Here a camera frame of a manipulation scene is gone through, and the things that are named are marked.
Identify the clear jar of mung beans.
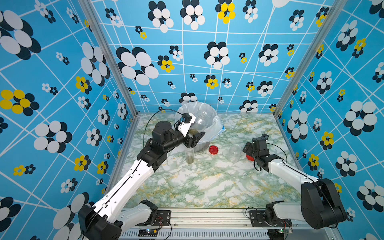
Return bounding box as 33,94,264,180
227,145,242,163

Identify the small red jar lid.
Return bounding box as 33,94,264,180
209,145,219,155

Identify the clear jar large red lid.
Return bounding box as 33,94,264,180
189,110,217,139

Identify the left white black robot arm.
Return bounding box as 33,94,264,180
79,121,205,240

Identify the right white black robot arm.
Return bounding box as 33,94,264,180
243,138,347,230

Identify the tall clear jar white lid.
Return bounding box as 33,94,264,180
185,148,195,164

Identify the right green circuit board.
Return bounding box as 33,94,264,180
268,229,293,240

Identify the green circuit board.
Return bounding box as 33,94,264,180
138,229,158,238
268,229,293,240

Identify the left green circuit board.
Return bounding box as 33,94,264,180
138,229,158,238

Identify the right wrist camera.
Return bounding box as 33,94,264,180
261,134,269,141

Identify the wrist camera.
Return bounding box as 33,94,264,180
176,113,196,137
261,134,269,141

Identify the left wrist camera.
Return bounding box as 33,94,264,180
176,113,196,137

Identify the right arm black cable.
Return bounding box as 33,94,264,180
253,142,340,229

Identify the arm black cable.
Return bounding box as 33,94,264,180
80,108,184,240
253,142,340,229

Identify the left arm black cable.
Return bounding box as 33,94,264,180
80,108,184,240

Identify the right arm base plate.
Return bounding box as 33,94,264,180
246,209,292,228

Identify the aluminium front frame rail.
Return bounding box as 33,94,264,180
117,208,342,240

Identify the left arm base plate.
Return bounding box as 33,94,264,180
137,209,172,227

